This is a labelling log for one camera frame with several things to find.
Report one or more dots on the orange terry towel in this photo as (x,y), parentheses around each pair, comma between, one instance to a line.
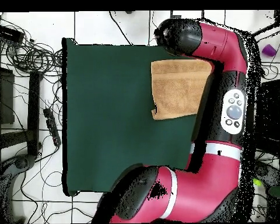
(177,93)

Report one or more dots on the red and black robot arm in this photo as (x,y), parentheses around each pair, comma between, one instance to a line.
(200,186)

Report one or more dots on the dark green table cloth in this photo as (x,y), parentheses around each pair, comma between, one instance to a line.
(107,116)

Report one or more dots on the long black power strip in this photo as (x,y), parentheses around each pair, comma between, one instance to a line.
(51,126)

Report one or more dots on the black upright bar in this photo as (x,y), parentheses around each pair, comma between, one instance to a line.
(33,112)

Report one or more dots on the dark grey curved stand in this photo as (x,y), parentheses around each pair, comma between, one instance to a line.
(21,162)
(268,172)

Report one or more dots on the yellow-green ball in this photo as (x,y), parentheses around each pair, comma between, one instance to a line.
(257,182)

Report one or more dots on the large black box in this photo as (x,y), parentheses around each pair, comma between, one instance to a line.
(270,105)
(4,98)

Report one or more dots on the purple cup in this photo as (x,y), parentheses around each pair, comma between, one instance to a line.
(269,50)

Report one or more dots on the thin black rod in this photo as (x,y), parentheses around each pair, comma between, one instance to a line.
(268,27)

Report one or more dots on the black network switch box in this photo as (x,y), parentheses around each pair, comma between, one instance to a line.
(8,33)

